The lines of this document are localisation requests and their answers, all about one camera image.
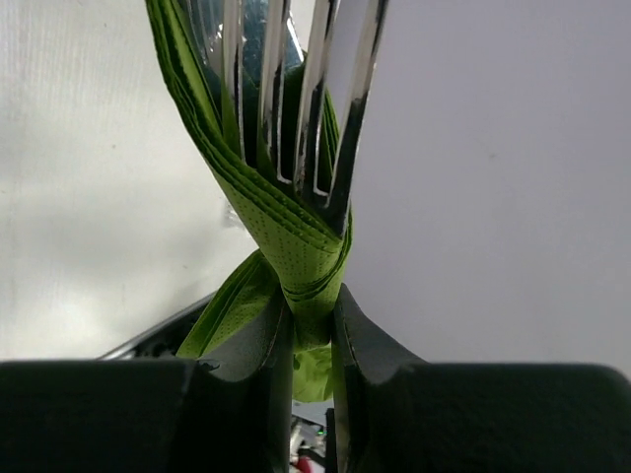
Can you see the green paper napkin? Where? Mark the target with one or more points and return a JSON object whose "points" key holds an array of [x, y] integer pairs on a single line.
{"points": [[296, 252]]}

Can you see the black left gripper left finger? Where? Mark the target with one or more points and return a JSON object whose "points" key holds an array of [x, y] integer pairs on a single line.
{"points": [[229, 411]]}

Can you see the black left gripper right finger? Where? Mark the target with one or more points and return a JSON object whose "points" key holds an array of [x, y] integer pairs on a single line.
{"points": [[395, 412]]}

